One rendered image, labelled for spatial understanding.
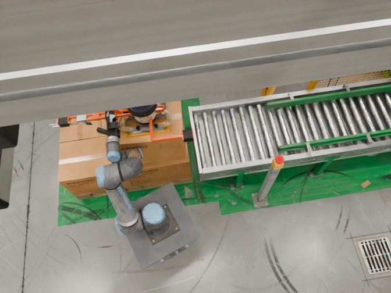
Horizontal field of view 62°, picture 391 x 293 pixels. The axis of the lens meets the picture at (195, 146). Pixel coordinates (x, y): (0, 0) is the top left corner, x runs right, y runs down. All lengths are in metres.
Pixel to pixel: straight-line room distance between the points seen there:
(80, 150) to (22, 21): 3.08
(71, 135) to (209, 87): 3.15
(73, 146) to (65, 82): 3.08
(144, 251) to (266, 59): 2.43
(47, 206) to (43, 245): 0.39
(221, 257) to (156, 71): 3.15
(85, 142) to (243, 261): 1.88
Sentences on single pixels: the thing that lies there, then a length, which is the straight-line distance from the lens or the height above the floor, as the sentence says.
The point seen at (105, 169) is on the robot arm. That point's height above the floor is 1.61.
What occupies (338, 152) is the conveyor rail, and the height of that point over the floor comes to 0.59.
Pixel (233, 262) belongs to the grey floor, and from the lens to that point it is 3.32.
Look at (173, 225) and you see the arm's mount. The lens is 2.59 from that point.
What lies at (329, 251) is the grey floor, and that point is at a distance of 3.52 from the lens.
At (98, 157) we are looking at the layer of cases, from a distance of 3.16.
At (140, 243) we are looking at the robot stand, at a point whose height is 0.75.
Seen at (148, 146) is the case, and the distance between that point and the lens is 2.60.
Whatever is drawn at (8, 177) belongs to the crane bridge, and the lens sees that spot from 0.41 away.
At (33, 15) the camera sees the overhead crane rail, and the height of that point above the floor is 3.18.
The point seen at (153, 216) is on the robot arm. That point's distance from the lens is 2.35.
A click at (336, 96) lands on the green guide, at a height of 0.62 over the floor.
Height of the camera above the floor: 3.29
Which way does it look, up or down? 64 degrees down
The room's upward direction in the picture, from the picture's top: 4 degrees counter-clockwise
